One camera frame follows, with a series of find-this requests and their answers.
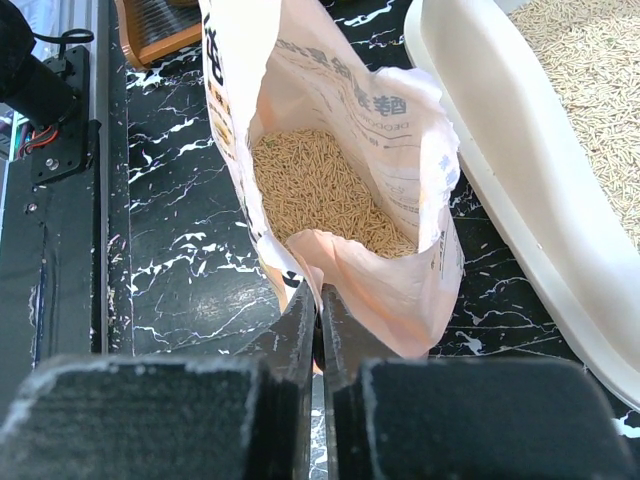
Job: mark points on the cream plastic litter box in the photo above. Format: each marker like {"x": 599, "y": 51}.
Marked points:
{"x": 523, "y": 160}

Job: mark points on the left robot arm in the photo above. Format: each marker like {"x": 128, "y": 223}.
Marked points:
{"x": 27, "y": 84}

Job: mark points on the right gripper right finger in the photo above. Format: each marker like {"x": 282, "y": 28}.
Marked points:
{"x": 515, "y": 418}

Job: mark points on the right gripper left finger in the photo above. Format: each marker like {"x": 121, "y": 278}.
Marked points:
{"x": 170, "y": 416}

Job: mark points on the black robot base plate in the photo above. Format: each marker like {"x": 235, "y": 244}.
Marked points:
{"x": 65, "y": 247}

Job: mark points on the pink cat litter bag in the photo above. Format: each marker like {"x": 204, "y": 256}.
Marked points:
{"x": 344, "y": 174}

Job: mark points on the orange wooden tray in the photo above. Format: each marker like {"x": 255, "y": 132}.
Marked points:
{"x": 152, "y": 29}

